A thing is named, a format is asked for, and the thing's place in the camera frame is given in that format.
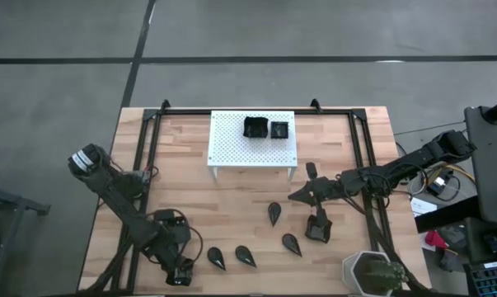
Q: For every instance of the dark metal stand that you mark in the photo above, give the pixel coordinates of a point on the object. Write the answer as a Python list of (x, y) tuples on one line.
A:
[(21, 203)]

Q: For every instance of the white perforated metal shelf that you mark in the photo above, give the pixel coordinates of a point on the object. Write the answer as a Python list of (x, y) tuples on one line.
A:
[(231, 144)]

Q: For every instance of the backlit keyboard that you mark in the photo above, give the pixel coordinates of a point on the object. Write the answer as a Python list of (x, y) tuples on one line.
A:
[(491, 282)]

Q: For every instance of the white hexagonal plant pot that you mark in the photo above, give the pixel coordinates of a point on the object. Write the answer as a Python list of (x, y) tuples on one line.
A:
[(347, 268)]

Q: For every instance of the red floor object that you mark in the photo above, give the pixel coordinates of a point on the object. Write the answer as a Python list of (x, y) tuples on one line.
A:
[(434, 239)]

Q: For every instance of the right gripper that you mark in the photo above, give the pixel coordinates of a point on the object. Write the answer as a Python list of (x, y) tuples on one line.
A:
[(324, 189)]

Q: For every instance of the teardrop black plate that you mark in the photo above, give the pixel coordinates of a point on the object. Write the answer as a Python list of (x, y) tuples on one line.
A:
[(244, 253), (290, 242), (274, 211), (215, 255)]

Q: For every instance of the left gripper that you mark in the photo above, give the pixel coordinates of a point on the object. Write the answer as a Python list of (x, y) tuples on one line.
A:
[(176, 257)]

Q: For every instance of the small square black plate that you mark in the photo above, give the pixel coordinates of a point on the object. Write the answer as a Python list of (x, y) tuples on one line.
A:
[(279, 130)]

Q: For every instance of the wavy square black plate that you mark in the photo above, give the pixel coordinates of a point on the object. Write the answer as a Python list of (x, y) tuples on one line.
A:
[(320, 235), (180, 279), (255, 127)]

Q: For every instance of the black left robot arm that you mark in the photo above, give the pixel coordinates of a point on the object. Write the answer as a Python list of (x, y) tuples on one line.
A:
[(108, 189)]

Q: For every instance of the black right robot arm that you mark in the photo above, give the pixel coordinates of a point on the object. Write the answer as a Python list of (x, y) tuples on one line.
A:
[(417, 158)]

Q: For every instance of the green cactus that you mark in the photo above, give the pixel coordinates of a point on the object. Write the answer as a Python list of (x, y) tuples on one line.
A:
[(380, 274)]

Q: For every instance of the black beam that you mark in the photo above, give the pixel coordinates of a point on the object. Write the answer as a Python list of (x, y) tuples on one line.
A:
[(446, 214)]

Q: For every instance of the black aluminium table frame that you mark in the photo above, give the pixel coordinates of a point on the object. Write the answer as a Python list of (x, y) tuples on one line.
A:
[(186, 111)]

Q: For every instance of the white paper sheet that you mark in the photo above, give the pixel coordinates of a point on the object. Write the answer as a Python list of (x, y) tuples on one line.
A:
[(421, 205)]

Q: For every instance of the silver power adapter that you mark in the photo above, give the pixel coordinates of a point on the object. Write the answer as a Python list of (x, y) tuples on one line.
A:
[(439, 183)]

